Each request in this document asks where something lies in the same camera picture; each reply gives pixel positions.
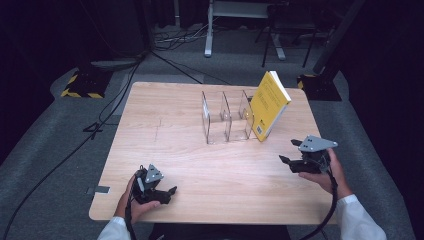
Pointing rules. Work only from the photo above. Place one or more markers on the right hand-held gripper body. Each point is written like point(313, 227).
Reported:
point(315, 144)

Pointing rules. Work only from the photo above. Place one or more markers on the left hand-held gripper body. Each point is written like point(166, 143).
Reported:
point(153, 174)

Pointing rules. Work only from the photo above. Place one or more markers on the yellow book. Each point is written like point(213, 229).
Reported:
point(268, 103)

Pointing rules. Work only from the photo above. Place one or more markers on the clear acrylic book rack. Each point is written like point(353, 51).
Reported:
point(216, 135)

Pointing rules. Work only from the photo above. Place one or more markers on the person's left hand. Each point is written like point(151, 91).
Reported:
point(140, 210)

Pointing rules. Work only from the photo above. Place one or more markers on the person's right hand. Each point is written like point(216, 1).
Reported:
point(328, 181)

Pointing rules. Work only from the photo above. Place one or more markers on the grey tape strip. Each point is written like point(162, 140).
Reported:
point(100, 190)

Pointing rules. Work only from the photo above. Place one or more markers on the black base with yellow stripes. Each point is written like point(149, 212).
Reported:
point(321, 88)
point(86, 85)

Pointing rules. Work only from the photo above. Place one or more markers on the black tape cross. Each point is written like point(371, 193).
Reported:
point(94, 128)

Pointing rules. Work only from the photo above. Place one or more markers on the black metal stand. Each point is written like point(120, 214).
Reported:
point(270, 36)

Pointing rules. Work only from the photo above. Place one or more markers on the grey slanted pole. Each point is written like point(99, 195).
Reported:
point(336, 36)

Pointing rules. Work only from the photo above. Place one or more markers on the white desk frame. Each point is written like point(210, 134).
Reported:
point(209, 33)

